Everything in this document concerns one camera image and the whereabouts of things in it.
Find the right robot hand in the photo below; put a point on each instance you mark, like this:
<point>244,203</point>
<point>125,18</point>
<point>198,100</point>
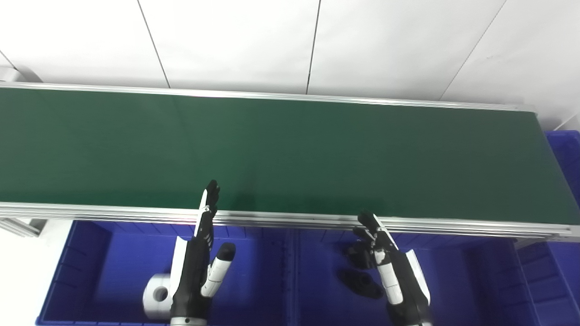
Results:
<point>403,280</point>

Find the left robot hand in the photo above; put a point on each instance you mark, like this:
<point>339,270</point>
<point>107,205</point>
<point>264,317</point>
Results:
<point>192,276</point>

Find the black flanged metal part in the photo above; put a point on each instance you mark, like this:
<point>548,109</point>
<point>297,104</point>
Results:
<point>362,284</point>

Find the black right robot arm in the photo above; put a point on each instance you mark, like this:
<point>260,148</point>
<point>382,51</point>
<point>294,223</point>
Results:
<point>410,320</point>

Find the white cylindrical part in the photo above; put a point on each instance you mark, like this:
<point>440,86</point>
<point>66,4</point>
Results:
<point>156,296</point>

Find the blue plastic bin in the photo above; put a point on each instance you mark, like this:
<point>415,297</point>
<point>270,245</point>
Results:
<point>462,285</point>
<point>118,271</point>
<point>562,280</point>

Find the green conveyor belt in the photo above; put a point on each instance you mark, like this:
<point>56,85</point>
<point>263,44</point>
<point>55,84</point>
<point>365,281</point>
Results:
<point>294,218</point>
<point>281,154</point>

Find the aluminium conveyor support leg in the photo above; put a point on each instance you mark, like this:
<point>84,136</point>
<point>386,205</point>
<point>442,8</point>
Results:
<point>20,226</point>

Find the grey conveyor end housing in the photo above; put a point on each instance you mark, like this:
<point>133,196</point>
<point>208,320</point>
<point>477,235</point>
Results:
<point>13,74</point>

